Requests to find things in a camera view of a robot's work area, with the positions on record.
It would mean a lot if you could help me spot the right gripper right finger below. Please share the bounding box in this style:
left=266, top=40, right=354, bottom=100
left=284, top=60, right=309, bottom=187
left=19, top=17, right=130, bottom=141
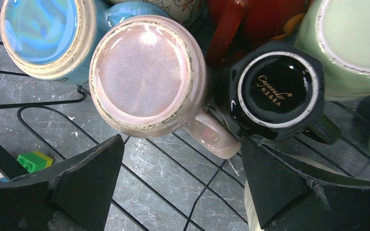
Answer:
left=241, top=136, right=370, bottom=231

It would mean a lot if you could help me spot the green mug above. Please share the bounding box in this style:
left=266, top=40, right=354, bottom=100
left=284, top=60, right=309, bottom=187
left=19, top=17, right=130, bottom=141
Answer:
left=295, top=0, right=370, bottom=101

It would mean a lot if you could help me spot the black mug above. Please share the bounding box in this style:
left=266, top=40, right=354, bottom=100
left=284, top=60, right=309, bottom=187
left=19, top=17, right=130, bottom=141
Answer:
left=214, top=41, right=341, bottom=145

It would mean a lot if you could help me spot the cream floral mug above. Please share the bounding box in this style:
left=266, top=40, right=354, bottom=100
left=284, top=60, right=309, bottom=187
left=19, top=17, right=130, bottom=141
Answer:
left=105, top=0, right=204, bottom=27

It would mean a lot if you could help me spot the cream cup lower right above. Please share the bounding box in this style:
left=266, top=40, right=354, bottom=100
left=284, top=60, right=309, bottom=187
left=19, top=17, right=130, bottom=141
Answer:
left=244, top=155, right=343, bottom=231

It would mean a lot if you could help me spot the black wire dish rack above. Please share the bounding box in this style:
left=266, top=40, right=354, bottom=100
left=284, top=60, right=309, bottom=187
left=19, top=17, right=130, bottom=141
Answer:
left=0, top=0, right=370, bottom=231

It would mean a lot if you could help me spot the pink mug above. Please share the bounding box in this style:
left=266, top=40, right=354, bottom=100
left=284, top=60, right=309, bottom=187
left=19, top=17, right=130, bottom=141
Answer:
left=89, top=15, right=241, bottom=159

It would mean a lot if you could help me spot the toy block structure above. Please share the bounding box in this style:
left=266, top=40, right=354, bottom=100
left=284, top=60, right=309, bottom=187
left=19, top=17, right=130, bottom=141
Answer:
left=0, top=151, right=53, bottom=182

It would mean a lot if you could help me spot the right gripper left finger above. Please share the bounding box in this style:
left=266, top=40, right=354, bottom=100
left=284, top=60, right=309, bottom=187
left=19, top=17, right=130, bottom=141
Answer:
left=0, top=135, right=124, bottom=231

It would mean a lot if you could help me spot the blue mug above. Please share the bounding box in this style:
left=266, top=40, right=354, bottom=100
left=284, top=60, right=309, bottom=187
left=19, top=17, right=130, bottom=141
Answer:
left=0, top=0, right=166, bottom=86

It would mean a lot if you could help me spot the red mug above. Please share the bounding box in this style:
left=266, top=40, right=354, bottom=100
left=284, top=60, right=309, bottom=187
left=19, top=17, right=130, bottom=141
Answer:
left=206, top=0, right=312, bottom=69

